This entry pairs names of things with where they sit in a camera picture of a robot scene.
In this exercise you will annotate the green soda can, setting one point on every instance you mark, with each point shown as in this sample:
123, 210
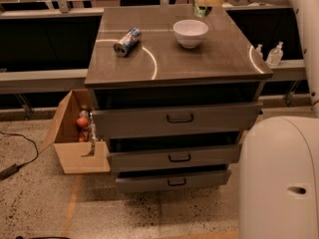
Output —
201, 10

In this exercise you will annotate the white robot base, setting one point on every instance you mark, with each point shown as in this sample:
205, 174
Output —
279, 180

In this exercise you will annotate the white ceramic bowl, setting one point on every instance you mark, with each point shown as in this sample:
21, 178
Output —
190, 33

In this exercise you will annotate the blue silver energy drink can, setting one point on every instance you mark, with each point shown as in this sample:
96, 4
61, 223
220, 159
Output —
123, 47

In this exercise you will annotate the small clear pump bottle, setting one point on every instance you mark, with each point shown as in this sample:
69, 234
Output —
259, 50

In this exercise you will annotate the clear sanitizer bottle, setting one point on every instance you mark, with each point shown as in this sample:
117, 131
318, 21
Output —
275, 55

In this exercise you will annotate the grey drawer cabinet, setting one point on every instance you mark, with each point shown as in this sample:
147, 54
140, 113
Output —
160, 73

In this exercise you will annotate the top grey drawer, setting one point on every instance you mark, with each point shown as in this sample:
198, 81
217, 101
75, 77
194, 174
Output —
143, 122

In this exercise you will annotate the grey drawer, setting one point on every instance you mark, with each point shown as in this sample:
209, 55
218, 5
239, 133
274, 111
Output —
173, 158
143, 122
175, 181

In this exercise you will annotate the orange fruit in box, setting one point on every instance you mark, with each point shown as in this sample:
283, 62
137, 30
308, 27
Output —
82, 122

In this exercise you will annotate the middle grey drawer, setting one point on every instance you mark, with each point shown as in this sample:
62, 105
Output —
173, 158

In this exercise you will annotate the bottom grey drawer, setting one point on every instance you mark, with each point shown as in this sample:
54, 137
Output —
175, 181

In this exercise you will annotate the cardboard box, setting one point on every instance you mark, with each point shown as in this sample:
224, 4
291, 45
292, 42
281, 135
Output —
63, 135

